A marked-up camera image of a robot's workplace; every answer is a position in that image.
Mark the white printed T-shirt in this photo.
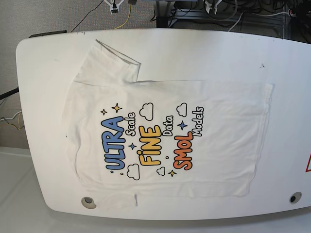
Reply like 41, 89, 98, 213
63, 42, 274, 208

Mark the red triangle sticker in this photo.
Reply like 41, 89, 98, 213
305, 155, 311, 172

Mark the yellow floor cable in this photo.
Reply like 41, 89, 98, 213
115, 3, 132, 30

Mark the left table cable grommet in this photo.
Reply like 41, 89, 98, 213
81, 197, 97, 209

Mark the table cable grommet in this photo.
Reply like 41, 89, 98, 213
289, 192, 302, 204
81, 197, 97, 209

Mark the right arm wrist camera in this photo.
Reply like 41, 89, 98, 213
110, 8, 119, 13

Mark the yellow white cable tangle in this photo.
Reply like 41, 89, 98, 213
0, 110, 23, 132

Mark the right table cable grommet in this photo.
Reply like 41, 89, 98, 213
289, 192, 302, 204

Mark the black aluminium frame stand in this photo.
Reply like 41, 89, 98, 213
150, 0, 311, 44

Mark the white cable bundle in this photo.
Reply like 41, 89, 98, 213
205, 0, 296, 32

